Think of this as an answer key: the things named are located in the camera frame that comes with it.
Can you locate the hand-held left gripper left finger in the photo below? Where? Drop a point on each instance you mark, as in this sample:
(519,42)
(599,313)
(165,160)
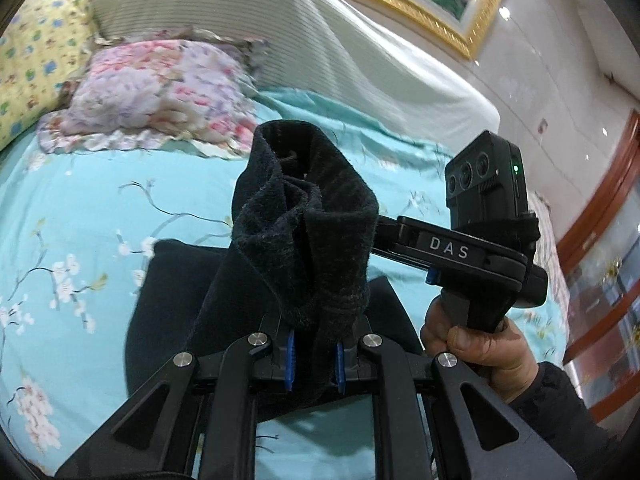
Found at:
(289,360)

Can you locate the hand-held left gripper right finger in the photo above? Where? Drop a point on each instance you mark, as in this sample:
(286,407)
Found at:
(341,365)

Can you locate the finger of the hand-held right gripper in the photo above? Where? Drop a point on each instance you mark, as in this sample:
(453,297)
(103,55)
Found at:
(386,237)

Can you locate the black pants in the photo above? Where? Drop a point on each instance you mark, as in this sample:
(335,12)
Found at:
(300,240)

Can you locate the person's right forearm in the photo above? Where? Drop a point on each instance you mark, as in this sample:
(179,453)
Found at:
(565,425)

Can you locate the person's right hand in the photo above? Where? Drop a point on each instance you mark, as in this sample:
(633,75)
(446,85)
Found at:
(480,360)

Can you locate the plaid cloth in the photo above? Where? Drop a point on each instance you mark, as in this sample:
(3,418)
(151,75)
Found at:
(547,240)

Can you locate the wooden cabinet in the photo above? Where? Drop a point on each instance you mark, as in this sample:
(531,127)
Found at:
(610,260)

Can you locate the white ribbed headboard cover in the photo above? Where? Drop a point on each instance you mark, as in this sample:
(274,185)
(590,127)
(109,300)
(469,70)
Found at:
(310,45)

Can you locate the light blue floral bed sheet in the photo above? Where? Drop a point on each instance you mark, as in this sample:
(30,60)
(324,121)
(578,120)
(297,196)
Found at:
(75,210)

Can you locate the pink floral pillow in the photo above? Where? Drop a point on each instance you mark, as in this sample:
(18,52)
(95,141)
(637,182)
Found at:
(150,90)

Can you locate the yellow printed pillow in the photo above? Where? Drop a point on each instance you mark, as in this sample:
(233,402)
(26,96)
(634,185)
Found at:
(35,55)

